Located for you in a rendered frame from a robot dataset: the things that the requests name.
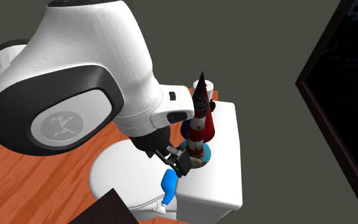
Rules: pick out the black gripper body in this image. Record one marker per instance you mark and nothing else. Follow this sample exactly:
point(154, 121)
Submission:
point(149, 139)

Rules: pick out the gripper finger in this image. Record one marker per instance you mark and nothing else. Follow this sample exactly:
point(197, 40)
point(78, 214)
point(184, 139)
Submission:
point(183, 161)
point(169, 163)

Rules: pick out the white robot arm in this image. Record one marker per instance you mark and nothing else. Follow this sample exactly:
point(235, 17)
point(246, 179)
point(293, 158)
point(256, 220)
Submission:
point(82, 62)

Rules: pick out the blue white doll figure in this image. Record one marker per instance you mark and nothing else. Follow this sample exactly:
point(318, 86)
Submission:
point(168, 184)

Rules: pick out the red white lighthouse figure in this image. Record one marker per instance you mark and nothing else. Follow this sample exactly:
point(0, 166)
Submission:
point(195, 130)

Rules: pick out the red cone purple figure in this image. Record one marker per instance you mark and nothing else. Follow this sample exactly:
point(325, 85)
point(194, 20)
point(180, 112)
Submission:
point(211, 124)

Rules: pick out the white toilet paper roll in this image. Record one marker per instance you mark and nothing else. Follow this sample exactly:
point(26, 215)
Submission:
point(209, 88)

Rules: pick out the dark framed window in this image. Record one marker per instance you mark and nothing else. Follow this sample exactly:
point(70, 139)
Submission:
point(346, 93)

